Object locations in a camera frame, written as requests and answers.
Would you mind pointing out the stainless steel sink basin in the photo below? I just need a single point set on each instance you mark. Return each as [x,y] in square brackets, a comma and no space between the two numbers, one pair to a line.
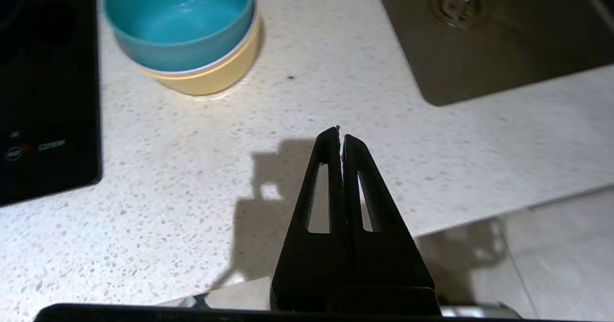
[503,48]

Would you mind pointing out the black induction cooktop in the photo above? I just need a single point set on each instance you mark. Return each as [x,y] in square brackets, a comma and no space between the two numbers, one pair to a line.
[48,96]

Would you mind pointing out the pink plastic bowl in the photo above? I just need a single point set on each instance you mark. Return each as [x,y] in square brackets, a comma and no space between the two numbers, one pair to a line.
[230,55]

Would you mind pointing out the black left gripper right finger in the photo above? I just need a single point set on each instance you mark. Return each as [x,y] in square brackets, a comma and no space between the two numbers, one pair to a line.
[398,279]

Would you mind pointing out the yellow plastic bowl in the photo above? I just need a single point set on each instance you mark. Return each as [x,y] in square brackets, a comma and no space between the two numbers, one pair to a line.
[216,79]

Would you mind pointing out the round metal drain strainer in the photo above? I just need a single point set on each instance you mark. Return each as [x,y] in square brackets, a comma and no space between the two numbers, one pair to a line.
[458,3]

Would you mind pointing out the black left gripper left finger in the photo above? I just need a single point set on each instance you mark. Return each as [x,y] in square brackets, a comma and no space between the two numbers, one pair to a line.
[307,274]

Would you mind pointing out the blue plastic bowl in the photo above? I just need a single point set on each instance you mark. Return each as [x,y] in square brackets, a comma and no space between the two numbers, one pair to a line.
[177,19]

